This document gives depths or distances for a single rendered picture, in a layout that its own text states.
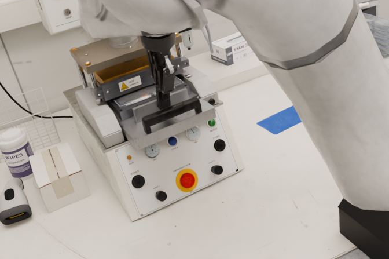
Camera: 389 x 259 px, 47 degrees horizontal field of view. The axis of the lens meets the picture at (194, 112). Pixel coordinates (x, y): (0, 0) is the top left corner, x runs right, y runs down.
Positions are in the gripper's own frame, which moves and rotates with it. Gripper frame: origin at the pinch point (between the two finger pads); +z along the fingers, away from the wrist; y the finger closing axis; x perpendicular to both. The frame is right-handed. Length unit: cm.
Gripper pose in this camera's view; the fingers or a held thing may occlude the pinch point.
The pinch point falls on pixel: (162, 96)
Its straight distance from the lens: 109.5
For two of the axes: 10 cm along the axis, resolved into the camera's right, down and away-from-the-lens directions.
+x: 8.8, -3.5, 3.2
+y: 4.7, 6.4, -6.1
